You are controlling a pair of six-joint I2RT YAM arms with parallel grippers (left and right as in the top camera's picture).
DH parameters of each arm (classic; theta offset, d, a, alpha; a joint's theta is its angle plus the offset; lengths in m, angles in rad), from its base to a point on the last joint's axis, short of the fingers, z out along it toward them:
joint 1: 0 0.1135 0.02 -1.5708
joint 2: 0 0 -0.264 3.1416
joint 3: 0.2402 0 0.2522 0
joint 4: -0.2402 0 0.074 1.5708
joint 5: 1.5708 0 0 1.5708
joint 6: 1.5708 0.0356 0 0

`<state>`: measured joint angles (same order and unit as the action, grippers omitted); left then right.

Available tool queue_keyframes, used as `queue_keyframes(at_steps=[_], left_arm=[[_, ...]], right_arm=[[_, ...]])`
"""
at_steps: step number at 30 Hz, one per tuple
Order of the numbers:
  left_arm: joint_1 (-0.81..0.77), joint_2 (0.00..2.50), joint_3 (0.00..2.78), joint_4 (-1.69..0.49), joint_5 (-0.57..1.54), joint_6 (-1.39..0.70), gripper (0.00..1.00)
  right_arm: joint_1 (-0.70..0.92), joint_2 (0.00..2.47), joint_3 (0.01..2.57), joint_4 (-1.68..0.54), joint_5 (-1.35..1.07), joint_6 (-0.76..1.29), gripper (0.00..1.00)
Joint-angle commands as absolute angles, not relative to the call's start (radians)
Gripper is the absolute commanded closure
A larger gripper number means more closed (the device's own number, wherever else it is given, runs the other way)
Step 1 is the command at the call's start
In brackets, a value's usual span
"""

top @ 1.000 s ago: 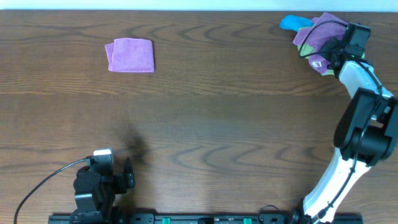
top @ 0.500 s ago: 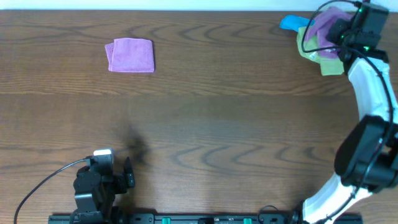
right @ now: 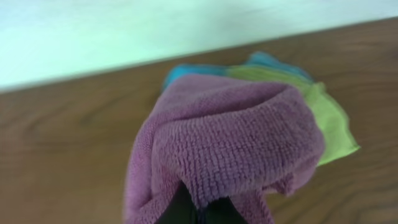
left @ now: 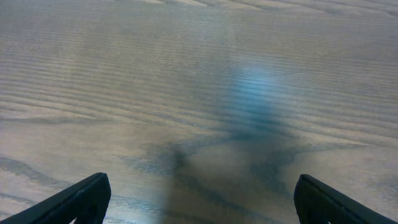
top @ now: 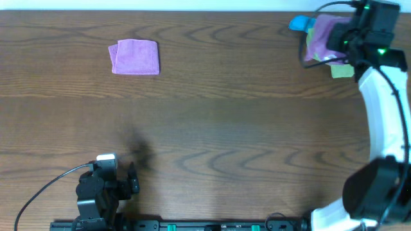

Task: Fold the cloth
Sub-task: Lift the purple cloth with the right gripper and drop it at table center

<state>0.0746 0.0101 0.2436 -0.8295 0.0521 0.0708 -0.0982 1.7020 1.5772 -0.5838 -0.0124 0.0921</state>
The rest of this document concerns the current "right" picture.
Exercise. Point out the blue cloth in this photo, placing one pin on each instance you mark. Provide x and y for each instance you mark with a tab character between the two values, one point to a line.
256	59

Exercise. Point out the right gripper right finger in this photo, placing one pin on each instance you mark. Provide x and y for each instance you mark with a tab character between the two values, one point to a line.
221	211

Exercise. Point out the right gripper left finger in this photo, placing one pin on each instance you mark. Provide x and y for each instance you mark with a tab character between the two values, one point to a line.
180	210

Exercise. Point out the green cloth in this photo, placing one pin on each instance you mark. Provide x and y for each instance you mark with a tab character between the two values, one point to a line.
329	115

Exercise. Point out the purple cloth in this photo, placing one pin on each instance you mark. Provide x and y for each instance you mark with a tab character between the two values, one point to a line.
222	137

